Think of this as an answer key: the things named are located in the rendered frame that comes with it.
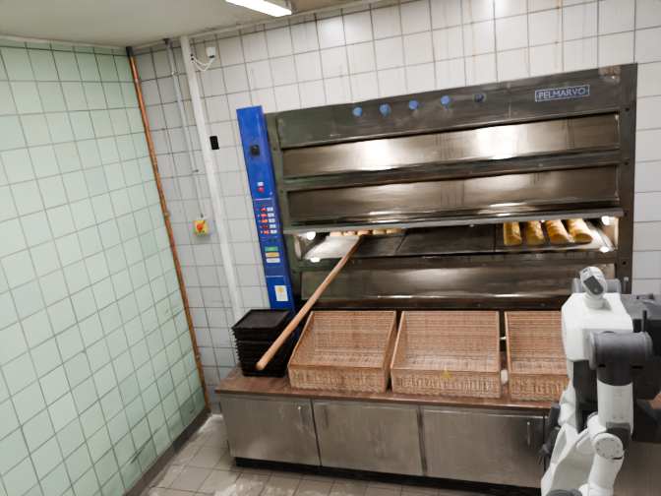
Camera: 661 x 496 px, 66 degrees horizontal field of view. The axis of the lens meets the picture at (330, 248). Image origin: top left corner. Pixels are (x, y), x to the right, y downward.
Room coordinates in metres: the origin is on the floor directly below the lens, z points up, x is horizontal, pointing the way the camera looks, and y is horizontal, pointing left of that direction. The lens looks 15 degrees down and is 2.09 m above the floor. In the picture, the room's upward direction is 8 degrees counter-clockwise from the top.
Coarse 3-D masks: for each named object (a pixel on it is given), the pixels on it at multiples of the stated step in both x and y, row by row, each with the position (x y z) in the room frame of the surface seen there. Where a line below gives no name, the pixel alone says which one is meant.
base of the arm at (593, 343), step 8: (592, 336) 1.31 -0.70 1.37; (648, 336) 1.26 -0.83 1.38; (592, 344) 1.29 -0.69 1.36; (648, 344) 1.24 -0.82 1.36; (592, 352) 1.28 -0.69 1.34; (600, 352) 1.27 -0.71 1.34; (648, 352) 1.23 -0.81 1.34; (592, 360) 1.28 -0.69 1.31; (600, 360) 1.27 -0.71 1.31; (648, 360) 1.23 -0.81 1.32; (592, 368) 1.32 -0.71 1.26; (632, 368) 1.28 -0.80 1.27; (640, 368) 1.27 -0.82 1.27
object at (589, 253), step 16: (368, 256) 3.01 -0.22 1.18; (384, 256) 2.97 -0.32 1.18; (400, 256) 2.92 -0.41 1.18; (416, 256) 2.88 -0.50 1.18; (432, 256) 2.84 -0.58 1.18; (448, 256) 2.80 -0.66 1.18; (464, 256) 2.77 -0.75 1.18; (480, 256) 2.74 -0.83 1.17; (496, 256) 2.71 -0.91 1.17; (512, 256) 2.68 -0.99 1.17; (528, 256) 2.65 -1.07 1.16; (544, 256) 2.63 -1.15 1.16; (560, 256) 2.60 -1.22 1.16; (576, 256) 2.57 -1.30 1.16; (592, 256) 2.55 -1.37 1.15; (608, 256) 2.52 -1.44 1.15
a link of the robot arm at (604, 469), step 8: (592, 416) 1.35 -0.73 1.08; (592, 424) 1.31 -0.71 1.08; (600, 424) 1.29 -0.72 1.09; (592, 432) 1.29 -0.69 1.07; (600, 464) 1.27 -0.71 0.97; (608, 464) 1.26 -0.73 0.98; (616, 464) 1.25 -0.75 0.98; (592, 472) 1.29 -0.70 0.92; (600, 472) 1.27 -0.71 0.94; (608, 472) 1.26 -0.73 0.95; (616, 472) 1.26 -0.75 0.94; (592, 480) 1.28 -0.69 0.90; (600, 480) 1.27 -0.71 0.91; (608, 480) 1.26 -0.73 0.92
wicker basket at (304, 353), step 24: (312, 312) 3.05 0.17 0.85; (336, 312) 3.00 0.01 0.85; (360, 312) 2.95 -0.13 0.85; (384, 312) 2.90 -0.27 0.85; (312, 336) 3.00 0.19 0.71; (336, 336) 2.97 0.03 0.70; (360, 336) 2.91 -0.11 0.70; (384, 336) 2.87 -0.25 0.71; (312, 360) 2.90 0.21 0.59; (336, 360) 2.86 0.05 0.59; (360, 360) 2.81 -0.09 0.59; (384, 360) 2.49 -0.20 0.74; (312, 384) 2.58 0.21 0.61; (336, 384) 2.53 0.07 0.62; (360, 384) 2.48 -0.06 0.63; (384, 384) 2.44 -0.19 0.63
